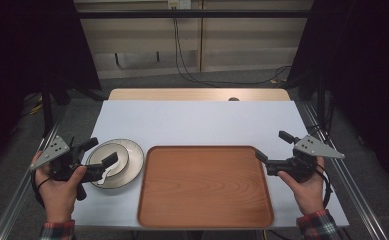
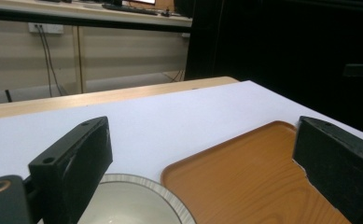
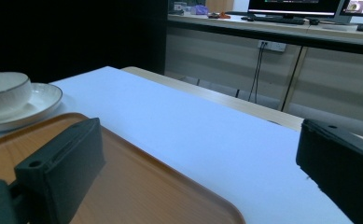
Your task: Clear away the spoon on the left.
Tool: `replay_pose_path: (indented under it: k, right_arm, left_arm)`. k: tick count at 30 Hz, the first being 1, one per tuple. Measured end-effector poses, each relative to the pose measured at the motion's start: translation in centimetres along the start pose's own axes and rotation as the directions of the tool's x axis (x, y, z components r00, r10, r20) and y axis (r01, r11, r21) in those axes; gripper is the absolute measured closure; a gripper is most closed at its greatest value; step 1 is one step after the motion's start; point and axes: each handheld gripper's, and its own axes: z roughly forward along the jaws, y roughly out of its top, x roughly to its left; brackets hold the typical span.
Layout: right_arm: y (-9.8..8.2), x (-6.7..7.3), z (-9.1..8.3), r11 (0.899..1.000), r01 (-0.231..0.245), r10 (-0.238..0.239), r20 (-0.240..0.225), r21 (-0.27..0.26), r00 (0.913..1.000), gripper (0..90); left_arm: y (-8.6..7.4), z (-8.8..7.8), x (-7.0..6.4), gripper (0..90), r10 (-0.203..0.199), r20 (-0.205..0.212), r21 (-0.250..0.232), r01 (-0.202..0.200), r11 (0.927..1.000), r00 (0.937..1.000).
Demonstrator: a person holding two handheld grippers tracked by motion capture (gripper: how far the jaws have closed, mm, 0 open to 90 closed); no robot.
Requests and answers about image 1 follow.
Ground aluminium frame rail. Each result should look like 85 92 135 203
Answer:
0 102 70 240
300 99 389 240

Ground small white dish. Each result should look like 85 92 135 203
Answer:
86 142 130 179

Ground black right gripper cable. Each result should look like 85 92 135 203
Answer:
315 163 334 210

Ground light wooden table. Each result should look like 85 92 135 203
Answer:
107 87 292 102

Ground wooden tray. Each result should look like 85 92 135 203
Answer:
136 144 276 230

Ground black hanging wall cables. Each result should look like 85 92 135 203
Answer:
171 6 293 87

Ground white table board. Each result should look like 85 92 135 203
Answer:
71 99 350 230

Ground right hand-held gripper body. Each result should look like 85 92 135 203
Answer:
265 134 346 184

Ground white ceramic spoon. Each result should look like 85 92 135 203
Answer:
96 167 113 186

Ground large white dark-rimmed plate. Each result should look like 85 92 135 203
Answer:
85 138 146 190

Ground black horizontal frame bar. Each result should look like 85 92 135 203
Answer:
74 9 314 20

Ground black upright stand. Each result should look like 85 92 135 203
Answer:
40 76 54 137
316 71 327 131

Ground person's right hand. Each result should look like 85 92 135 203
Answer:
277 156 327 216

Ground yellow floor cable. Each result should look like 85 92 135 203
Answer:
27 102 44 116

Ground dark curtain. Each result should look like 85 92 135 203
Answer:
0 0 102 161
286 0 389 181

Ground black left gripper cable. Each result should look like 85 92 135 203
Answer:
30 171 54 208

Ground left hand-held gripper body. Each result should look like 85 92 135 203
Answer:
29 134 107 202

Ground person's left hand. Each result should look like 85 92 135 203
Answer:
30 150 88 224

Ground wall power socket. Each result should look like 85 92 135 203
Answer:
167 0 193 10

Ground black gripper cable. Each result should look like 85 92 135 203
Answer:
315 163 334 210
30 171 54 208

